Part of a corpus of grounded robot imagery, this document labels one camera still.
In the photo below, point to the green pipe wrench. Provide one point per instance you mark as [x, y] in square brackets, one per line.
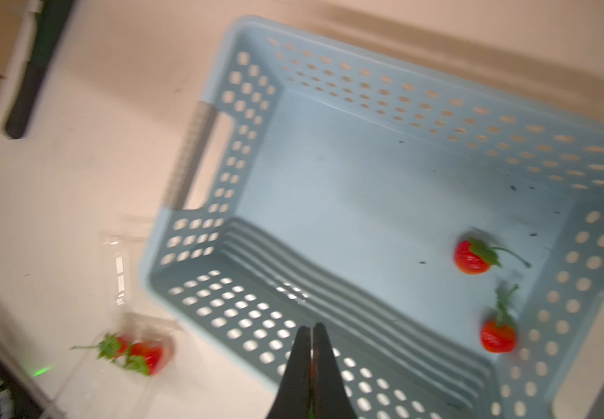
[51, 21]

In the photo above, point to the strawberries in basket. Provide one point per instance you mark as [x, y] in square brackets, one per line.
[479, 258]

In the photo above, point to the clear clamshell container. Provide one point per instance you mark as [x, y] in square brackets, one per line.
[98, 389]

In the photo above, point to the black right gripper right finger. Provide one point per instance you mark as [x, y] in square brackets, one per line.
[329, 398]

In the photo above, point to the strawberries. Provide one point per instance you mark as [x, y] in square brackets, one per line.
[479, 258]
[140, 356]

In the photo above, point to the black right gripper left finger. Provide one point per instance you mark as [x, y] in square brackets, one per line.
[293, 398]

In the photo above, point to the light blue perforated plastic basket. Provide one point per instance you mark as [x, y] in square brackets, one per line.
[322, 182]

